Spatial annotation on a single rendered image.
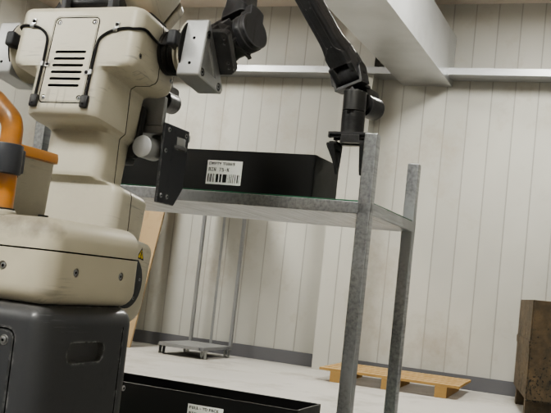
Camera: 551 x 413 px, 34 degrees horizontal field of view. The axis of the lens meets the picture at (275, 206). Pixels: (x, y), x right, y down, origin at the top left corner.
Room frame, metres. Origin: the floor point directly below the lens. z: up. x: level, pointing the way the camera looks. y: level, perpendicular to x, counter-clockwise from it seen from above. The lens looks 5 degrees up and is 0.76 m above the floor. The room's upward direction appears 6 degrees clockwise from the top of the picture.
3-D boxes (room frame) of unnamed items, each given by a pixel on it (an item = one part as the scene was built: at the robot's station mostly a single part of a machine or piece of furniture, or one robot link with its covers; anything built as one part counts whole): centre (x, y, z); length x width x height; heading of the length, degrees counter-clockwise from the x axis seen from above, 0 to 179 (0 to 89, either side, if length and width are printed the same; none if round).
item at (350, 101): (2.16, -0.17, 1.21); 0.07 x 0.06 x 0.07; 143
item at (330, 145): (2.17, -0.15, 1.08); 0.07 x 0.07 x 0.09; 67
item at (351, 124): (2.16, -0.16, 1.15); 0.10 x 0.07 x 0.07; 67
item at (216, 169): (2.30, 0.15, 1.01); 0.57 x 0.17 x 0.11; 67
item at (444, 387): (7.45, -1.14, 0.05); 1.14 x 0.79 x 0.11; 68
